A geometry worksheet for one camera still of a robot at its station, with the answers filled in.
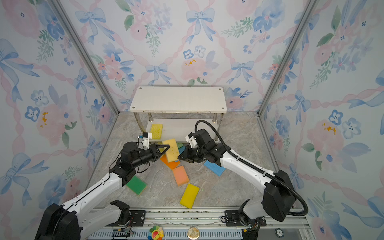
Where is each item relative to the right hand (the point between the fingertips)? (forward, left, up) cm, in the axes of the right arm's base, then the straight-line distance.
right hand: (177, 157), depth 74 cm
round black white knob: (-29, -49, -20) cm, 60 cm away
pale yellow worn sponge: (+2, +2, +1) cm, 3 cm away
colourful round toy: (-30, +9, -18) cm, 36 cm away
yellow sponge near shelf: (+1, +7, +4) cm, 9 cm away
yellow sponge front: (-13, -6, -19) cm, 23 cm away
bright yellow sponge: (+26, +17, -11) cm, 33 cm away
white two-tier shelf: (+50, +10, -19) cm, 54 cm away
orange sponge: (+4, +5, -19) cm, 20 cm away
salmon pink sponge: (-3, -1, -18) cm, 18 cm away
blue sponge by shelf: (+3, -2, +1) cm, 4 cm away
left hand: (+4, +4, +4) cm, 7 cm away
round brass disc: (-29, -9, -19) cm, 36 cm away
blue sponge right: (+3, -21, -19) cm, 28 cm away
